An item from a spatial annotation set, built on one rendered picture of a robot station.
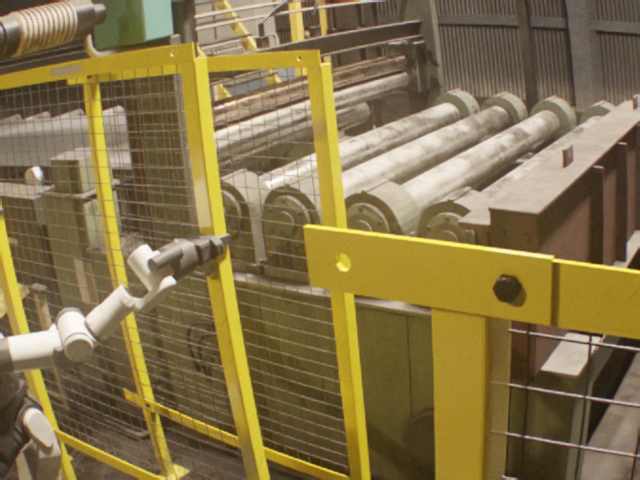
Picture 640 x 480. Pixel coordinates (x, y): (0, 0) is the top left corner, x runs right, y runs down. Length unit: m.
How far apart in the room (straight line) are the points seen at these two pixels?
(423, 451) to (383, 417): 0.22
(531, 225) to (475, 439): 1.76
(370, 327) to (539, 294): 2.41
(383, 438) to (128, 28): 1.94
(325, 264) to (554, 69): 11.40
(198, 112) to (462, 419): 1.39
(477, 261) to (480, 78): 11.95
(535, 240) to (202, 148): 1.02
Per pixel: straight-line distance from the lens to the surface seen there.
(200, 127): 1.93
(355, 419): 2.56
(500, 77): 12.36
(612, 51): 11.66
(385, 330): 2.91
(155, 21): 3.14
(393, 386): 3.01
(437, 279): 0.59
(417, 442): 3.04
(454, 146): 4.02
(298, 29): 6.24
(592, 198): 2.99
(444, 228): 2.67
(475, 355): 0.61
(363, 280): 0.62
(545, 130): 4.33
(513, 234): 2.41
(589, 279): 0.55
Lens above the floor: 2.05
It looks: 20 degrees down
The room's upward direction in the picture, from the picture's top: 6 degrees counter-clockwise
